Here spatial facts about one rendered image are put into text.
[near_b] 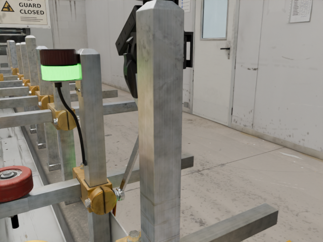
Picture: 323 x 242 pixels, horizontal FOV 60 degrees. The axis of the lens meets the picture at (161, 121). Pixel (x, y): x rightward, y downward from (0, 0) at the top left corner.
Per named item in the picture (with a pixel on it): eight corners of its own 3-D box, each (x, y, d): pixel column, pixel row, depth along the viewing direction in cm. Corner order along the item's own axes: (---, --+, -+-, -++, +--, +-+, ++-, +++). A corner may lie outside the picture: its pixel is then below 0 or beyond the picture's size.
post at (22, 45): (39, 137, 146) (27, 42, 134) (40, 139, 144) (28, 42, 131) (31, 139, 145) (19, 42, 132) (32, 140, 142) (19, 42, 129)
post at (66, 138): (78, 218, 85) (63, 56, 73) (81, 224, 83) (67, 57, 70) (66, 222, 84) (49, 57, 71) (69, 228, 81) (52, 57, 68)
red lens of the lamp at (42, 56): (73, 61, 51) (72, 49, 51) (82, 64, 46) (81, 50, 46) (38, 63, 48) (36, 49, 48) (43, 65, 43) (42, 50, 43)
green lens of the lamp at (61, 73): (74, 75, 52) (73, 63, 51) (83, 78, 47) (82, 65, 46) (39, 77, 49) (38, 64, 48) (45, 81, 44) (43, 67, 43)
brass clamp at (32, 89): (41, 93, 126) (40, 81, 124) (46, 98, 114) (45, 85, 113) (26, 94, 122) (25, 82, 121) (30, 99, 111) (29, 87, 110)
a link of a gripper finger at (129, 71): (128, 99, 45) (126, 42, 43) (124, 98, 46) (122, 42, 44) (154, 96, 47) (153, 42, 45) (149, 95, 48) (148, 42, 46)
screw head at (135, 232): (137, 233, 43) (137, 226, 43) (143, 241, 42) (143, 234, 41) (125, 238, 42) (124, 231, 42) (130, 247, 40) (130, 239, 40)
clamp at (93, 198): (95, 182, 66) (93, 162, 65) (117, 211, 55) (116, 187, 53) (70, 188, 63) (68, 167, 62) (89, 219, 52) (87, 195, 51)
